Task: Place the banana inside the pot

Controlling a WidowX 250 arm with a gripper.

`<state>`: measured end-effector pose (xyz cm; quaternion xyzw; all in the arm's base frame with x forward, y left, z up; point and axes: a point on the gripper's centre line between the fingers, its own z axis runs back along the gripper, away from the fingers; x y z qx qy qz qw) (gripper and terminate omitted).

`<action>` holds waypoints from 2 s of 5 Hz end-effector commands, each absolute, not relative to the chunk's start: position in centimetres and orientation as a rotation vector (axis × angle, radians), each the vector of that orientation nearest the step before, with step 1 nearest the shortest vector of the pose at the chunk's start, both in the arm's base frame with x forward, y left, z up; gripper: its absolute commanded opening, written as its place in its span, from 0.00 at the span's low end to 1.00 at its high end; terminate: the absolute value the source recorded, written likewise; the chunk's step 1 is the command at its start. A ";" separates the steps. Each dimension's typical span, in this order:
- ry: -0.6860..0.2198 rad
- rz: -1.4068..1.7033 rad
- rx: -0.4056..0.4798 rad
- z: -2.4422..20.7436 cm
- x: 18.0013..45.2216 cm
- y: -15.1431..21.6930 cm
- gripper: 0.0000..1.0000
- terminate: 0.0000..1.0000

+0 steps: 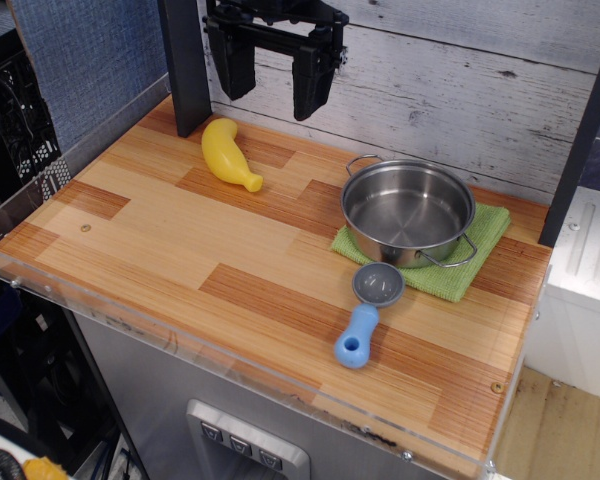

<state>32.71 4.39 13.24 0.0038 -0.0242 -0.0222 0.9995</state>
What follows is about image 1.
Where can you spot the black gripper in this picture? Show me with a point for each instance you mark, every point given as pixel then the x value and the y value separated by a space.
pixel 309 31

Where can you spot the yellow plastic banana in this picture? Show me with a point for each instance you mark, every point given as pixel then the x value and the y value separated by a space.
pixel 224 158

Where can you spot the silver metal pot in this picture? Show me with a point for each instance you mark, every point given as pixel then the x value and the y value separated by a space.
pixel 406 212

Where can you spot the blue grey toy scoop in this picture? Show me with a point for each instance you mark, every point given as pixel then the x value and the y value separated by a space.
pixel 376 285

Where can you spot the black crate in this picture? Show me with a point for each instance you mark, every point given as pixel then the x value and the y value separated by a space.
pixel 28 141

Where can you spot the green cloth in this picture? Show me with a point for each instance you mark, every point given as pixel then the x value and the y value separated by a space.
pixel 451 283

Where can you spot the clear acrylic guard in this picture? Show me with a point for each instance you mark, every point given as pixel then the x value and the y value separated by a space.
pixel 195 296

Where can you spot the silver dispenser panel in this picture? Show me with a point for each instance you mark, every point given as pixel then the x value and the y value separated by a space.
pixel 245 442

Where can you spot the white aluminium box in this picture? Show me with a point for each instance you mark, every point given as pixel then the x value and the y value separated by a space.
pixel 564 338

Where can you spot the yellow black object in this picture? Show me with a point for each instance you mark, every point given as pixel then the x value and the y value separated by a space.
pixel 31 469

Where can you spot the black right post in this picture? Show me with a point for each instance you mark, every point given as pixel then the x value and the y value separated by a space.
pixel 573 169

